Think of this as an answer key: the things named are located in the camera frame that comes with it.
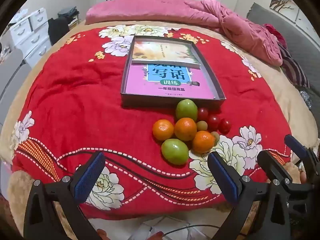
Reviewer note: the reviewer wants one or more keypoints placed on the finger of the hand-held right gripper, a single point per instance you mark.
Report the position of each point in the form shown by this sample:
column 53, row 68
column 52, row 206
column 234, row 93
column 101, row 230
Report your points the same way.
column 272, row 163
column 296, row 147

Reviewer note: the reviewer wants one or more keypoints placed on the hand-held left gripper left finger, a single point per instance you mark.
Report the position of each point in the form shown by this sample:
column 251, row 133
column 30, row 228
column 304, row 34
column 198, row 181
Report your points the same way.
column 91, row 173

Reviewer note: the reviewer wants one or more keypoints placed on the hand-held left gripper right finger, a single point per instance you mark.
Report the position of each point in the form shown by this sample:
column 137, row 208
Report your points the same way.
column 223, row 177

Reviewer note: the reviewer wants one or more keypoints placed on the mandarin orange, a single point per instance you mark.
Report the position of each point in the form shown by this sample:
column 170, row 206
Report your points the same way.
column 203, row 142
column 185, row 129
column 163, row 129

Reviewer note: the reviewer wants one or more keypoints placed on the small brown-green jujube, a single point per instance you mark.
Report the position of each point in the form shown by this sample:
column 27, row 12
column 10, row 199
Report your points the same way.
column 216, row 137
column 201, row 125

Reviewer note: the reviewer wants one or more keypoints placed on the red cherry tomato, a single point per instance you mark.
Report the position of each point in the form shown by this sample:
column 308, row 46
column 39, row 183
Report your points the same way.
column 203, row 113
column 214, row 122
column 225, row 126

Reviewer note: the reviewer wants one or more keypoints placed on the large green jujube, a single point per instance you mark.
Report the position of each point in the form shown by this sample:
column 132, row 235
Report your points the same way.
column 175, row 151
column 186, row 110

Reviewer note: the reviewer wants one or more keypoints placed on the grey cardboard box tray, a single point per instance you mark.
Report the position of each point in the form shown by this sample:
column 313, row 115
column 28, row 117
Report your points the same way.
column 215, row 80

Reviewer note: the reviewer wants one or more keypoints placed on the silver foil bag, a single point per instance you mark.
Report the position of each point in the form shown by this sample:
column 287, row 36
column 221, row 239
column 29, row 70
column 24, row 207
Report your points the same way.
column 306, row 97

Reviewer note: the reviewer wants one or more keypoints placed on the red floral blanket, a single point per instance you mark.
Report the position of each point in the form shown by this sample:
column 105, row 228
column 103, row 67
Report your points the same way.
column 75, row 110

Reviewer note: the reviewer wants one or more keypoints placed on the striped cloth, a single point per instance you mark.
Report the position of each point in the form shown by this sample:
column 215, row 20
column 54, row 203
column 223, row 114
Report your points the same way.
column 292, row 66

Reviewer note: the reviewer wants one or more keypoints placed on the white sheet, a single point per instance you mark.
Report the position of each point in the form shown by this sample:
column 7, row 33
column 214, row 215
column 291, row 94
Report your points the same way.
column 155, row 223

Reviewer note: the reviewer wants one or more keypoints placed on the pink workbook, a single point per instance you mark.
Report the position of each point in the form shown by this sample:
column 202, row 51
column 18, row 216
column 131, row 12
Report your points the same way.
column 140, row 82

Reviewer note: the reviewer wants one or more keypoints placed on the red garment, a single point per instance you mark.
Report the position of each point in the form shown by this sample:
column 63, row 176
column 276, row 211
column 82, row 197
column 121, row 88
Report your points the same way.
column 273, row 33

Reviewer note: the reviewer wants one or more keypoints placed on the light grey furniture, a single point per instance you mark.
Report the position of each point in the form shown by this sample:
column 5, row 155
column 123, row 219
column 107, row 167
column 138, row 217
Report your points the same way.
column 12, row 80

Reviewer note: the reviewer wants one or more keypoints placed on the yellow picture book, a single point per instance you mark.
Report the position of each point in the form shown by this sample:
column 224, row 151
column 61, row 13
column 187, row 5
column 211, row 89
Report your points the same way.
column 162, row 51

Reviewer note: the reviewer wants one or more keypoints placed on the white drawer chest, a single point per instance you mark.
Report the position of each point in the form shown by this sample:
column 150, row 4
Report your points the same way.
column 32, row 40

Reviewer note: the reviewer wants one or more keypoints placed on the black bag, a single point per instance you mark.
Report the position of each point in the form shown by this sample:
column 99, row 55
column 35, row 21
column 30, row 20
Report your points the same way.
column 58, row 30

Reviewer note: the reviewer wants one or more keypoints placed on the pile of dark clothes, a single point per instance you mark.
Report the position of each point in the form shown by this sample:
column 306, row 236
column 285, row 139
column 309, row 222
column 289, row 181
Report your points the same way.
column 68, row 12

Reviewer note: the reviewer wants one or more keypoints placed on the pink duvet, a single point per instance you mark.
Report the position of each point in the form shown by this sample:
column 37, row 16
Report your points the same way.
column 175, row 10

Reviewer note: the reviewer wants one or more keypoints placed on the wall painting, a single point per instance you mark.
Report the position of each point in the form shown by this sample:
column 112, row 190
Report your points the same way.
column 283, row 1

